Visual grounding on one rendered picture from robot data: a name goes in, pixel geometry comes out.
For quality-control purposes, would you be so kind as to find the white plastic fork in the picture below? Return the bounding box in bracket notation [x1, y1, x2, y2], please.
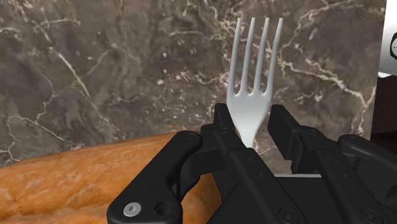
[226, 17, 284, 149]

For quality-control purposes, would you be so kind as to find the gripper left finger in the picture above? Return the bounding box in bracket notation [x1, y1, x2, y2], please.
[106, 102, 281, 224]

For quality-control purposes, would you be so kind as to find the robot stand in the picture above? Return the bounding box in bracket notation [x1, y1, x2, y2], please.
[370, 71, 397, 143]

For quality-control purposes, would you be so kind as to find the golden brown bread loaf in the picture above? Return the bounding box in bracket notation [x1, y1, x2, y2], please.
[0, 130, 223, 224]

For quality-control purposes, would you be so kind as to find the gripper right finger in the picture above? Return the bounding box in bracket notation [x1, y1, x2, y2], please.
[267, 104, 397, 224]

